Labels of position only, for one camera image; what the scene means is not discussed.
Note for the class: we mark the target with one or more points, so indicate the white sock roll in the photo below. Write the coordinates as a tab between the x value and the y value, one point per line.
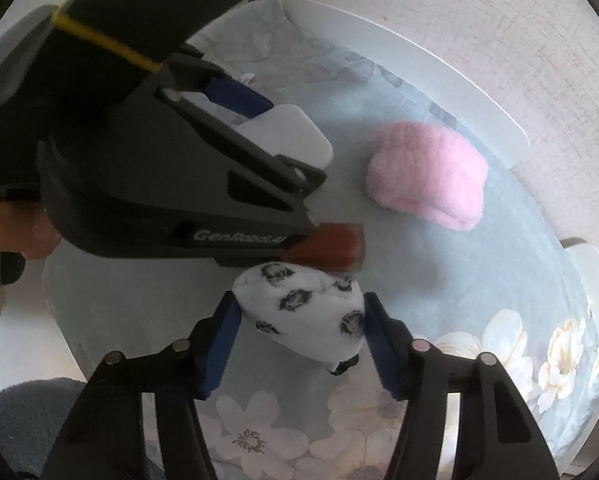
294	130

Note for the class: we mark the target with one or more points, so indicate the pink fluffy sock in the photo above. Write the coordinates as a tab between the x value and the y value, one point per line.
424	180

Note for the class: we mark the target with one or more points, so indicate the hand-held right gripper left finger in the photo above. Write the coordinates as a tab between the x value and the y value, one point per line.
219	350

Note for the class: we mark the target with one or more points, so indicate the floral cloth covered desktop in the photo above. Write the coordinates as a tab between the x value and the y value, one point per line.
454	270

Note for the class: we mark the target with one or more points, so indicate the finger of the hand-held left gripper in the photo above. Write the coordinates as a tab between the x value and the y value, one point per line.
234	97
259	165

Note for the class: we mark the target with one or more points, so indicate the white sock with black print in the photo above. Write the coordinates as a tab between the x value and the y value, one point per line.
304	320

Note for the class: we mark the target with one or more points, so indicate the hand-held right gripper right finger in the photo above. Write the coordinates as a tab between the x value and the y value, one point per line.
379	350

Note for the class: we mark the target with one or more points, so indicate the person's left hand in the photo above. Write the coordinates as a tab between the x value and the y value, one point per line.
9	225

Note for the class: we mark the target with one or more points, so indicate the red sock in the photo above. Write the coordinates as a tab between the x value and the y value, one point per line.
334	245

